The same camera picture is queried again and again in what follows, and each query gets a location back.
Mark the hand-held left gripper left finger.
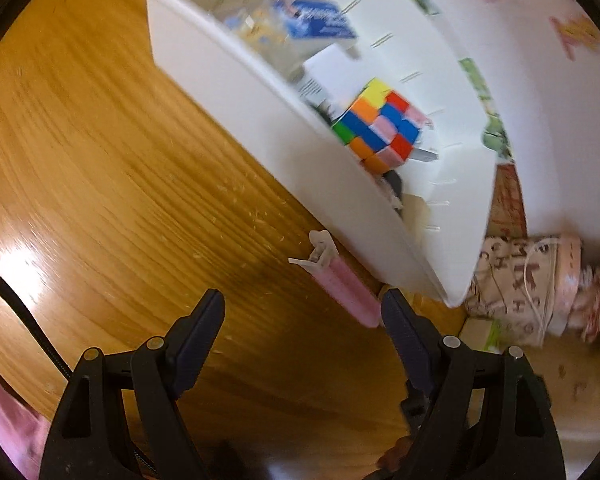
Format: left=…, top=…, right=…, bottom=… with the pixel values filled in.
left=39, top=288, right=227, bottom=480

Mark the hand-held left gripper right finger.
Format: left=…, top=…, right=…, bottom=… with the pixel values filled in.
left=381, top=287, right=567, bottom=480

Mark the pink case with white clip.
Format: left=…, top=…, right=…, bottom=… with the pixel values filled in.
left=288, top=229, right=384, bottom=330

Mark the white plastic storage bin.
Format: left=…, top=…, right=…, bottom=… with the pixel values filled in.
left=142, top=0, right=499, bottom=309

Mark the multicoloured puzzle cube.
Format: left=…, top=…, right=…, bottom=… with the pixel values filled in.
left=331, top=78, right=434, bottom=176

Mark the white power adapter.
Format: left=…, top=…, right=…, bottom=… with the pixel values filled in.
left=299, top=44, right=366, bottom=106

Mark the clear box with yellow stickers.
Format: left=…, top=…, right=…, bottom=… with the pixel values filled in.
left=224, top=2, right=291, bottom=56

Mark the blue label clear card box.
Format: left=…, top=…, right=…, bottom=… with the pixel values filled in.
left=269, top=0, right=359, bottom=41

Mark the green tissue pack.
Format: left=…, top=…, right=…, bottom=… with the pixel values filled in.
left=459, top=317, right=506, bottom=351

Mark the letter print fabric bag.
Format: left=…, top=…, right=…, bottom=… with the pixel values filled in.
left=467, top=233, right=581, bottom=349

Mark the brown patterned mat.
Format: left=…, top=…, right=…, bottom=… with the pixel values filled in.
left=487, top=162, right=529, bottom=239

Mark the brown haired rag doll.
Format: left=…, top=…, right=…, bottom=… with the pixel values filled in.
left=569, top=264, right=600, bottom=344

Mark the pink cloth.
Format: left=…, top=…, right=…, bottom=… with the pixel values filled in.
left=0, top=359, right=52, bottom=480

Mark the green grape print board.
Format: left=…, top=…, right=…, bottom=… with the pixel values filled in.
left=369, top=0, right=514, bottom=161

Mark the white cord on bag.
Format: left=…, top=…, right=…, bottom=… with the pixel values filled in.
left=522, top=237, right=566, bottom=336

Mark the black cable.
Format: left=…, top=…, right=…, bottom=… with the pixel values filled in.
left=0, top=262, right=157, bottom=477

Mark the yellow cartoon wall sticker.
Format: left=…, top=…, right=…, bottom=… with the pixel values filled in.
left=549, top=12, right=600, bottom=59

